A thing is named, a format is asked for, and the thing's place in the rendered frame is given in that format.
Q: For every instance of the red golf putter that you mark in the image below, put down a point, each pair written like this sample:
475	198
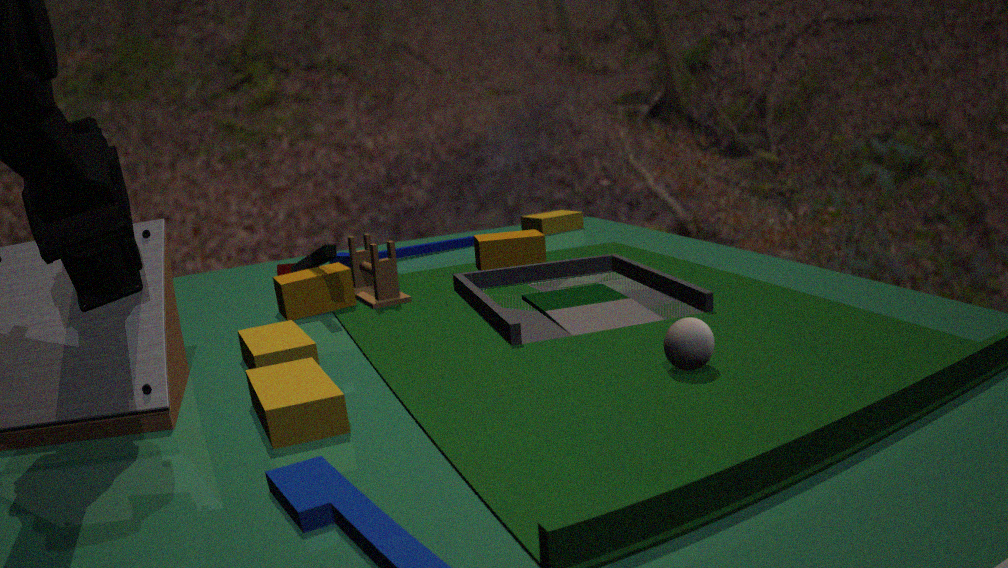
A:
314	259

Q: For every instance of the grey ball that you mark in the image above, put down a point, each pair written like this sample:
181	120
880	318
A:
688	343

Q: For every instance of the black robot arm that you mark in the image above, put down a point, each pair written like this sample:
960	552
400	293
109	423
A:
70	173

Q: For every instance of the green putting mat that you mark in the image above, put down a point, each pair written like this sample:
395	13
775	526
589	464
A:
543	429

